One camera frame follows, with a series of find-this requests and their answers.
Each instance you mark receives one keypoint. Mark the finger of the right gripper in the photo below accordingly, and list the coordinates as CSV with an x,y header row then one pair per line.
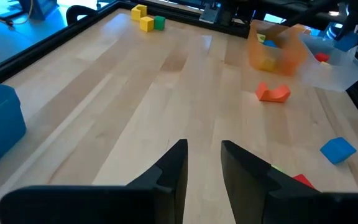
x,y
345,25

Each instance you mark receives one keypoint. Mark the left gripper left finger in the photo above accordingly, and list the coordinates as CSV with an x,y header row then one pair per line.
x,y
154,199

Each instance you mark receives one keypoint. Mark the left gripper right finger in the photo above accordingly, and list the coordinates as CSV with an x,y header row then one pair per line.
x,y
259,196

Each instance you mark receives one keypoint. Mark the blue wooden cube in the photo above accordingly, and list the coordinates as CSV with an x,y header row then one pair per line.
x,y
337,151
346,42

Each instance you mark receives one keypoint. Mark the lime green cylinder block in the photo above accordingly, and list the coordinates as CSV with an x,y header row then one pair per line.
x,y
278,169

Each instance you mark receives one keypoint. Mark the red wooden cube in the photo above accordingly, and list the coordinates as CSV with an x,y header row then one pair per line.
x,y
322,57
302,180

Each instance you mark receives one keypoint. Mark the blue cylinder block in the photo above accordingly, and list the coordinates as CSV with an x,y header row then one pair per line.
x,y
270,44

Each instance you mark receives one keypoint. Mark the lime green arch block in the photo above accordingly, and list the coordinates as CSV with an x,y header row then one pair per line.
x,y
261,38

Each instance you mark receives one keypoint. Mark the red wooden arch block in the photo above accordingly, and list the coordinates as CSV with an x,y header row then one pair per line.
x,y
266,96

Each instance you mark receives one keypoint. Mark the yellow wooden cube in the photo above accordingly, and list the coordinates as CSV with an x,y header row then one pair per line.
x,y
146,24

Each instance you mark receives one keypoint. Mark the green wooden cube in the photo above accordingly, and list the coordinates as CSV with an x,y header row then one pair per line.
x,y
159,23

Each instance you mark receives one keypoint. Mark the yellow wooden block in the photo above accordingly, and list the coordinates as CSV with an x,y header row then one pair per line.
x,y
138,12

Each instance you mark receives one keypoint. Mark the clear plastic bin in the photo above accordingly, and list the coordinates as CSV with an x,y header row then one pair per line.
x,y
331,77

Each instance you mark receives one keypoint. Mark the orange translucent bin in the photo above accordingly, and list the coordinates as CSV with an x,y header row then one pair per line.
x,y
291,53

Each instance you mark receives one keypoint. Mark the blue-lit stand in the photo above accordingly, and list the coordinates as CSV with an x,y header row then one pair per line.
x,y
39,6

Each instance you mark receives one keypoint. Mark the silver mounting bracket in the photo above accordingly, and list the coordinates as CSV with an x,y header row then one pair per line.
x,y
209,14

